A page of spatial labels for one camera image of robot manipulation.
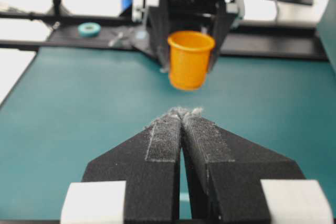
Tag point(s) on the right gripper black right finger with velcro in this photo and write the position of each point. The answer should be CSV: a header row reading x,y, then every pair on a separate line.
x,y
233,179

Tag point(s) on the black metal frame rail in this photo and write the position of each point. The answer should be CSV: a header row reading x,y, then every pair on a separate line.
x,y
60,14

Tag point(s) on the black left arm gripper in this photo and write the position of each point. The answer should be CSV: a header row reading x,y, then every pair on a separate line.
x,y
161,13

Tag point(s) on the orange plastic cup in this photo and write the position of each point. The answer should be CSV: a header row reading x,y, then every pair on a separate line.
x,y
189,57

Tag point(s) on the right gripper black left finger with velcro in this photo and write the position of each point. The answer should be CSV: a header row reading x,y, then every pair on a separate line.
x,y
137,180

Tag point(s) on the teal tape roll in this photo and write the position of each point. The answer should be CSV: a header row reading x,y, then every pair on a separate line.
x,y
89,29

